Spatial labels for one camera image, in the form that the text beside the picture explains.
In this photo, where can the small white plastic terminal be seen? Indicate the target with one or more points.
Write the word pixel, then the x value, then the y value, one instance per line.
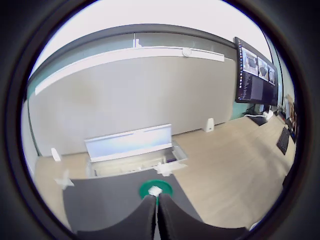
pixel 154 190

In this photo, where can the round green lid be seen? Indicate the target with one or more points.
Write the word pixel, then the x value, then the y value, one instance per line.
pixel 145 190

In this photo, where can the dark grey mat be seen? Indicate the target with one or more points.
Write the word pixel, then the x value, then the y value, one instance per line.
pixel 100 200

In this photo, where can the white tape piece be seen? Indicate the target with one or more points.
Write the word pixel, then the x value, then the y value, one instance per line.
pixel 64 181
pixel 167 168

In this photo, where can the black desk pad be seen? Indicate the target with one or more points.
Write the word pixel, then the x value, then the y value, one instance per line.
pixel 257 120

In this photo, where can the black keyboard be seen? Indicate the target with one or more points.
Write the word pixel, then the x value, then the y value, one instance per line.
pixel 283 141

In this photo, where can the grey desk partition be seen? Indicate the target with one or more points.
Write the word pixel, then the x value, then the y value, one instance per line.
pixel 137 95

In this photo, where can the small white adapter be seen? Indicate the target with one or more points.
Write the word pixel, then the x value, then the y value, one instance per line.
pixel 268 115

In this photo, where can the black computer monitor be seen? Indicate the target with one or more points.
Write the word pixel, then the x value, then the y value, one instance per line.
pixel 257 85

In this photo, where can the small white bracket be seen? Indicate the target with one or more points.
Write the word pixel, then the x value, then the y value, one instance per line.
pixel 56 155
pixel 210 126

